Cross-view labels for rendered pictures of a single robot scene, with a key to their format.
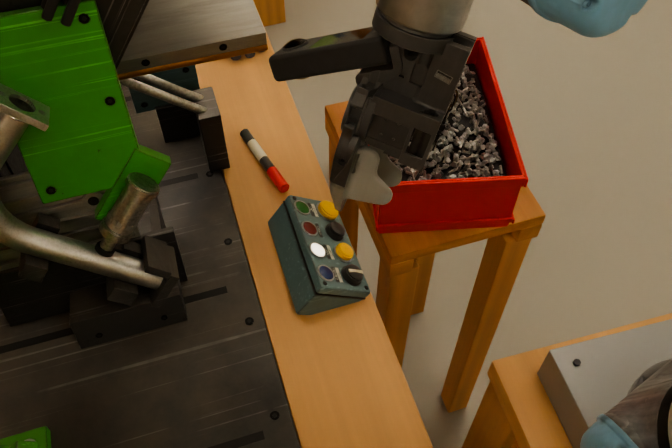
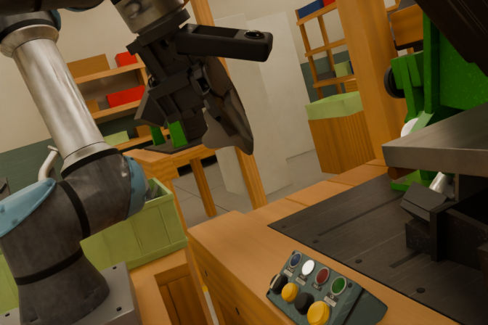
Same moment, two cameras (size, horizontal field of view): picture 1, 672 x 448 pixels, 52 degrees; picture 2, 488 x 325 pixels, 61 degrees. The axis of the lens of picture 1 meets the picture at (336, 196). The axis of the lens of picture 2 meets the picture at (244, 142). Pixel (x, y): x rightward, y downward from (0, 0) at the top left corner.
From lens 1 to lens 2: 110 cm
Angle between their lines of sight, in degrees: 121
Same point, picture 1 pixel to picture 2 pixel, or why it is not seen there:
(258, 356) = (340, 252)
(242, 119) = not seen: outside the picture
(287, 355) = (320, 259)
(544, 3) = not seen: outside the picture
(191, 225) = (473, 287)
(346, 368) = (277, 268)
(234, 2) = (478, 136)
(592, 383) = (115, 305)
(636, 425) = (122, 164)
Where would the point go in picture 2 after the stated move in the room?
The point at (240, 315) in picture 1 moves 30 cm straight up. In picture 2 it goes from (367, 260) to (316, 68)
